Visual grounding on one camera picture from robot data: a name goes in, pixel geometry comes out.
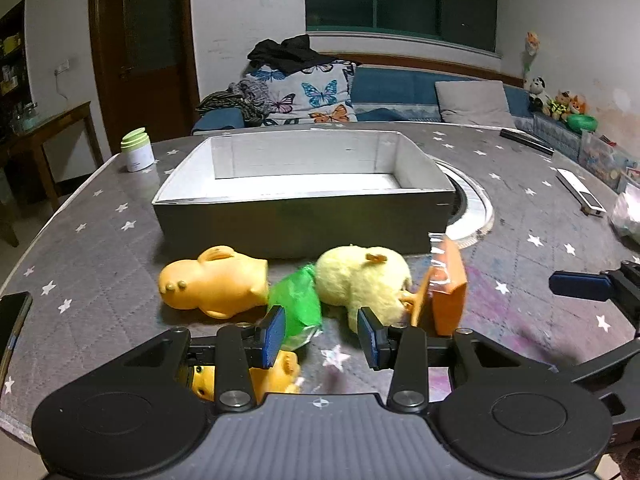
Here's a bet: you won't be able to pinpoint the white jar with green lid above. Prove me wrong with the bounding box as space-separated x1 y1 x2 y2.
121 128 155 173

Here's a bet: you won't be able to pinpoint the small yellow rubber toy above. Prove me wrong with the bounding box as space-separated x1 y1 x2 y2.
192 350 303 403

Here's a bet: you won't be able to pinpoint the white cardboard box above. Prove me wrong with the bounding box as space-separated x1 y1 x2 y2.
151 129 457 261

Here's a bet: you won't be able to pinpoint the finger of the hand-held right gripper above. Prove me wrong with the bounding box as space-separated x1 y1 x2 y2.
571 337 640 416
548 270 612 303

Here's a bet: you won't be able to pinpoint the clear plastic bag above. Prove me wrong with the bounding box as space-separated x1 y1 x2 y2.
609 180 640 246

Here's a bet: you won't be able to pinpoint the hanging plush toy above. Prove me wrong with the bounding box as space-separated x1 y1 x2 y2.
525 31 541 76

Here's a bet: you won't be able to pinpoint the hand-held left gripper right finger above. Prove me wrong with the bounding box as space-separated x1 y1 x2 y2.
357 306 561 415

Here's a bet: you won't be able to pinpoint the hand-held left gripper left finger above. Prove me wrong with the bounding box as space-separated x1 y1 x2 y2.
120 304 287 414

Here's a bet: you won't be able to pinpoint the green plastic packet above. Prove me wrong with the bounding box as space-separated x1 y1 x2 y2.
267 264 325 351

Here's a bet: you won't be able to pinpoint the round built-in stove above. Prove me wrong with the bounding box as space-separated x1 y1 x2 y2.
432 157 496 248

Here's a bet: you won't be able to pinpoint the panda plush toy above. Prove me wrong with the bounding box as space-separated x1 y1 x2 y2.
527 76 549 111

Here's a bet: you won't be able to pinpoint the plaid clothes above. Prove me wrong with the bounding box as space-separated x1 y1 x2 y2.
196 80 273 126

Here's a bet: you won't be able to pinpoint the grey star tablecloth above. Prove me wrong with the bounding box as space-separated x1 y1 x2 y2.
0 122 640 448

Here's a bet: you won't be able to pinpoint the white remote control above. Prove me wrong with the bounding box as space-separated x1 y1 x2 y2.
556 168 606 217

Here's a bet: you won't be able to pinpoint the grey pillow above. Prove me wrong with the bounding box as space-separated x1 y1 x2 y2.
435 80 516 128

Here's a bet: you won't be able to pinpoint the black smartphone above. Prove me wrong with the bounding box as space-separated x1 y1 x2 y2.
0 291 33 391

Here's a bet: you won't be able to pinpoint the dark wooden shelf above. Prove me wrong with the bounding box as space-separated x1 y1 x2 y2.
0 0 28 111

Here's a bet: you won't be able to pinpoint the blue sofa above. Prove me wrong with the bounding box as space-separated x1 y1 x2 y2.
191 65 546 136

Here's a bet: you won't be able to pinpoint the black remote control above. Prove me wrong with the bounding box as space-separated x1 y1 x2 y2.
500 128 555 155

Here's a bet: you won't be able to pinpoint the yellow plush duck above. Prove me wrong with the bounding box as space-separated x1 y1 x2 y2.
314 244 431 335

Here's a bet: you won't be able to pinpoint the orange snack packet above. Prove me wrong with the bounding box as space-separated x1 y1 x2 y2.
427 234 469 337

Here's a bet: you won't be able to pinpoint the clear storage box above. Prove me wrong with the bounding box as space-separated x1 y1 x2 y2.
577 130 640 193

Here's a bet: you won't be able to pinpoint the orange rubber animal toy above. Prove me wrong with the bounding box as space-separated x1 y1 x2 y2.
159 245 271 318

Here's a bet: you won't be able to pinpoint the yellow green plush toy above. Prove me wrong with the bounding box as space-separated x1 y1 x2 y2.
547 91 573 121

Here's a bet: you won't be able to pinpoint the wooden side table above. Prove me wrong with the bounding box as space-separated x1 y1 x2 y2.
0 101 103 247

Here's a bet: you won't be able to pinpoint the brown wooden door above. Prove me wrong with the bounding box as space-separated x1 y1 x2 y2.
89 0 201 153

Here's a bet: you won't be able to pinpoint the black clothes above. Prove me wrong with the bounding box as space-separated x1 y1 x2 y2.
247 34 336 75

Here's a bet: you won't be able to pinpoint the butterfly print cushion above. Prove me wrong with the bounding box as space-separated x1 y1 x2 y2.
245 60 358 126

